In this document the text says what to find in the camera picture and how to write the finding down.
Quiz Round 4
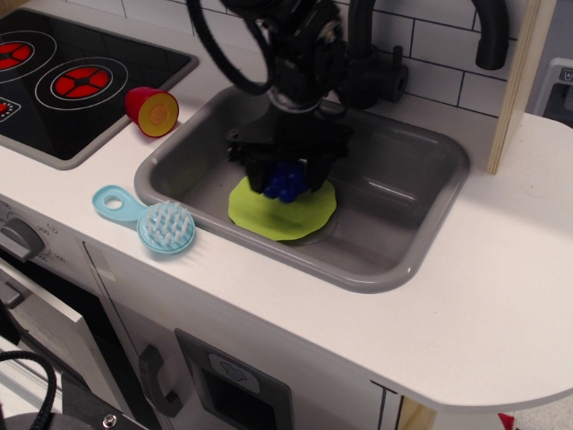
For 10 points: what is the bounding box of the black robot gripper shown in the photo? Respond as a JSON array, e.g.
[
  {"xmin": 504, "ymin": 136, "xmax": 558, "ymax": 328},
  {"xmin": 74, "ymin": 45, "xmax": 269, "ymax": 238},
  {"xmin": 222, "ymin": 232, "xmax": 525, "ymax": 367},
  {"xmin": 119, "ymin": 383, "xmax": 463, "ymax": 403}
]
[{"xmin": 225, "ymin": 104, "xmax": 354, "ymax": 194}]

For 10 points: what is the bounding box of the blue toy blueberry cluster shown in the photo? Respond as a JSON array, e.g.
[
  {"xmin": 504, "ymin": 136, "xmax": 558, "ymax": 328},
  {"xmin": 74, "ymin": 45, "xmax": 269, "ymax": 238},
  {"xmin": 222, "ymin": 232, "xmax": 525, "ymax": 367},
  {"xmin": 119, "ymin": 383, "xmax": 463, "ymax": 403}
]
[{"xmin": 263, "ymin": 160, "xmax": 310, "ymax": 203}]

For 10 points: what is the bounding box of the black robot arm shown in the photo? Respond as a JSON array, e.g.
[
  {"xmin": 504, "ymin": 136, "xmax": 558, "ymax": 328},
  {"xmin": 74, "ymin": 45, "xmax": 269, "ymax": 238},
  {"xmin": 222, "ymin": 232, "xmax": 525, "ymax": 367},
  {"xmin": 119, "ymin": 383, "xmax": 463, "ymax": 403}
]
[{"xmin": 226, "ymin": 1, "xmax": 353, "ymax": 194}]

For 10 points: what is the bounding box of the green toy plate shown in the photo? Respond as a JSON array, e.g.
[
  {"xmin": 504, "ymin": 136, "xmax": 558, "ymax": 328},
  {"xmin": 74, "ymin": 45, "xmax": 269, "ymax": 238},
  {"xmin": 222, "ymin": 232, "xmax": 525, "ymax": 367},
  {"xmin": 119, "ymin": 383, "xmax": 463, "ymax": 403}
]
[{"xmin": 228, "ymin": 177, "xmax": 337, "ymax": 241}]

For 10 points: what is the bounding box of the grey toy sink basin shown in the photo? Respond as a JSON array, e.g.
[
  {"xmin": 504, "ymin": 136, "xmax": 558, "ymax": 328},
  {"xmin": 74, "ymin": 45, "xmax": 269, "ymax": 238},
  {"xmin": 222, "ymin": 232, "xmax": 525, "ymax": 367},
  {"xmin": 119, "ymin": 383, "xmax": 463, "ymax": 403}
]
[{"xmin": 134, "ymin": 87, "xmax": 469, "ymax": 293}]

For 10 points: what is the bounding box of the black toy faucet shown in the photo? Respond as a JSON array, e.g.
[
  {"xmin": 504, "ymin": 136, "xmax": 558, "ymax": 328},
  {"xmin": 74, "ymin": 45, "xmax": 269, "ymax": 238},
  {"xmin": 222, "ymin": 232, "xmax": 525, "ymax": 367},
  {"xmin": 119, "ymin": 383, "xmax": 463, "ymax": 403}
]
[{"xmin": 336, "ymin": 0, "xmax": 509, "ymax": 109}]

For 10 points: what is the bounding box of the light blue toy brush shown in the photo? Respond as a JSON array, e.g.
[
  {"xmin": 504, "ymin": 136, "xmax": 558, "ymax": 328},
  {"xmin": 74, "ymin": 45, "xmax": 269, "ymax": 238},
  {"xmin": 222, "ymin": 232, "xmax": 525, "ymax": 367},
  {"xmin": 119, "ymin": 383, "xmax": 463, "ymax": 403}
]
[{"xmin": 92, "ymin": 185, "xmax": 195, "ymax": 255}]

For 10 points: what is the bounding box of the red yellow toy fruit half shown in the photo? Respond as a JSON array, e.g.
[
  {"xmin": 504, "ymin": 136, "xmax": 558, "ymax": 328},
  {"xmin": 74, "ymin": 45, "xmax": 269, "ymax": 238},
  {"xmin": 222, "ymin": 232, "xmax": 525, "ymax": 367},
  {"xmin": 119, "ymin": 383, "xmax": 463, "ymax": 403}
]
[{"xmin": 124, "ymin": 87, "xmax": 179, "ymax": 138}]

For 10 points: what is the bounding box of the grey dishwasher panel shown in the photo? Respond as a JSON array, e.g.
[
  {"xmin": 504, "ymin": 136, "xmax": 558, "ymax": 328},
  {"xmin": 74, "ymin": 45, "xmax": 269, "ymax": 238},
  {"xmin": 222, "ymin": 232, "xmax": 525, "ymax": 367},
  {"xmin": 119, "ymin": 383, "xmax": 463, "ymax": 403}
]
[{"xmin": 175, "ymin": 329, "xmax": 295, "ymax": 429}]

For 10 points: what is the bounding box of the black toy stove top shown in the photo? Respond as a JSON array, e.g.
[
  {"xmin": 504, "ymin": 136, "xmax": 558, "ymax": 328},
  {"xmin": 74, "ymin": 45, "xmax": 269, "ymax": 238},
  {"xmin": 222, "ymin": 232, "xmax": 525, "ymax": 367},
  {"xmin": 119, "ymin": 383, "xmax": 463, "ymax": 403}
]
[{"xmin": 1, "ymin": 8, "xmax": 199, "ymax": 170}]

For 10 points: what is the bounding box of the grey oven knob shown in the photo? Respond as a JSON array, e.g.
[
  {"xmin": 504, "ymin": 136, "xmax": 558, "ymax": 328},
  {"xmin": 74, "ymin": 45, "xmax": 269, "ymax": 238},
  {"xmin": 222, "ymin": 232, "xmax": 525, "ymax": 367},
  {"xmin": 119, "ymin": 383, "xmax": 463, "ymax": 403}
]
[{"xmin": 1, "ymin": 219, "xmax": 46, "ymax": 262}]

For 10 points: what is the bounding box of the wooden side panel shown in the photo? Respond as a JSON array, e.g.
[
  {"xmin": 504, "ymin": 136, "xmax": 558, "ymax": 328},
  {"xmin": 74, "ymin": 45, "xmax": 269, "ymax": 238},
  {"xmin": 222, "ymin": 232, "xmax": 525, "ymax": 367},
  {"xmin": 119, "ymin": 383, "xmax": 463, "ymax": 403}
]
[{"xmin": 485, "ymin": 0, "xmax": 557, "ymax": 175}]

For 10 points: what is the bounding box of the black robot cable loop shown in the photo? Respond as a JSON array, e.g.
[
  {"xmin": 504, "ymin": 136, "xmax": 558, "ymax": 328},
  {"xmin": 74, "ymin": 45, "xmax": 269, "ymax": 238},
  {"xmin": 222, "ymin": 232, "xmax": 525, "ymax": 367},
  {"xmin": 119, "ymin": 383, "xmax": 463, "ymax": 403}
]
[{"xmin": 186, "ymin": 0, "xmax": 277, "ymax": 95}]

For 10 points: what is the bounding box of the grey cabinet door handle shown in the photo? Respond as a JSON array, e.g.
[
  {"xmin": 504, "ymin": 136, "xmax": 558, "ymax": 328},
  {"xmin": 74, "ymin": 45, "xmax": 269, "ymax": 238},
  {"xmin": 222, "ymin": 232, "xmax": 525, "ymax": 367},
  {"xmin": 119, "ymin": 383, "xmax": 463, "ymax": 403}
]
[{"xmin": 138, "ymin": 344, "xmax": 183, "ymax": 418}]

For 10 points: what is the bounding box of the black braided cable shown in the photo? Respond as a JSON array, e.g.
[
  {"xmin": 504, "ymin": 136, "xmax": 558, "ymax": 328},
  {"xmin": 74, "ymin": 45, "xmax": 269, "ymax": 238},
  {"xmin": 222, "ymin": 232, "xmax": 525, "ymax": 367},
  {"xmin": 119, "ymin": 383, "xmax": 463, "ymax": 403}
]
[{"xmin": 0, "ymin": 350, "xmax": 59, "ymax": 430}]

